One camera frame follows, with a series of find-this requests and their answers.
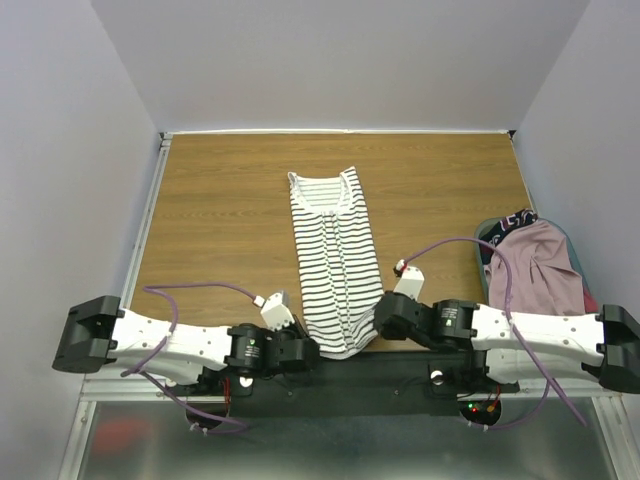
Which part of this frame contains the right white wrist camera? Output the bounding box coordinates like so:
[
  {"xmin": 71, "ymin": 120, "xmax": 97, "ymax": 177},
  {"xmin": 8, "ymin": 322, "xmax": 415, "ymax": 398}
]
[{"xmin": 393, "ymin": 260, "xmax": 425, "ymax": 300}]

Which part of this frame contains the pink tank top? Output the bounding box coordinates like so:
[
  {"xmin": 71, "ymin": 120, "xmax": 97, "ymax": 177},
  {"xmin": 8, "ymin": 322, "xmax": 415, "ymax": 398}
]
[{"xmin": 483, "ymin": 218, "xmax": 599, "ymax": 316}]

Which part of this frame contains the aluminium frame rail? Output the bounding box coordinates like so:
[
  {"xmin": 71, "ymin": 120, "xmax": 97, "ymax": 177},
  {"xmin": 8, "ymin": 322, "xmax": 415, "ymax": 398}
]
[{"xmin": 82, "ymin": 351, "xmax": 621, "ymax": 398}]

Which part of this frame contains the black white striped tank top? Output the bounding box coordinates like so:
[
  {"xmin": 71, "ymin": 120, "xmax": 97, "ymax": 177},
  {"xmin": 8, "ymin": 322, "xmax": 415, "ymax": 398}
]
[{"xmin": 288, "ymin": 167, "xmax": 384, "ymax": 360}]

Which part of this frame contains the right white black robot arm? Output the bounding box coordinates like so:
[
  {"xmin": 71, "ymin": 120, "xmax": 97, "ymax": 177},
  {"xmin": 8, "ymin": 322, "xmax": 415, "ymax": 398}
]
[{"xmin": 374, "ymin": 292, "xmax": 639, "ymax": 394}]

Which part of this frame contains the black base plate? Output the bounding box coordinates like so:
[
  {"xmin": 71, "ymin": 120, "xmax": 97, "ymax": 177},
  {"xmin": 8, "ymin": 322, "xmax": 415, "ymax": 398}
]
[{"xmin": 170, "ymin": 351, "xmax": 519, "ymax": 418}]

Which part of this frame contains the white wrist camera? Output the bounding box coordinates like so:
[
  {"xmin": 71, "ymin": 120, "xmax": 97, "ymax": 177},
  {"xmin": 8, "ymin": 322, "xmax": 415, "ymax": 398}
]
[
  {"xmin": 253, "ymin": 290, "xmax": 295, "ymax": 332},
  {"xmin": 393, "ymin": 260, "xmax": 425, "ymax": 300}
]

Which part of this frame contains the teal laundry basket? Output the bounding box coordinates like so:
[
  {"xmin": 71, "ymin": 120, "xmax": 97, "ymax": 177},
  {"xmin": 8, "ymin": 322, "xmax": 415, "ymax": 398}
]
[{"xmin": 472, "ymin": 217, "xmax": 605, "ymax": 321}]

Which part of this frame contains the navy patterned garment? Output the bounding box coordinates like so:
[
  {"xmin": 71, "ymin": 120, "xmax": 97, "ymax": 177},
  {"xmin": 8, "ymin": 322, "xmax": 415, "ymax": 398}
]
[{"xmin": 475, "ymin": 208, "xmax": 538, "ymax": 247}]

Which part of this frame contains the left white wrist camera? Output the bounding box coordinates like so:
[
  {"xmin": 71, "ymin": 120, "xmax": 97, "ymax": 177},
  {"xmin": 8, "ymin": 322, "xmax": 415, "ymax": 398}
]
[{"xmin": 253, "ymin": 290, "xmax": 295, "ymax": 332}]

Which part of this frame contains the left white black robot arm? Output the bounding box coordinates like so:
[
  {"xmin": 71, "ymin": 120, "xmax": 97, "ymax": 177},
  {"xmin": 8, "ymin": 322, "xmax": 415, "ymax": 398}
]
[{"xmin": 52, "ymin": 292, "xmax": 320, "ymax": 394}]

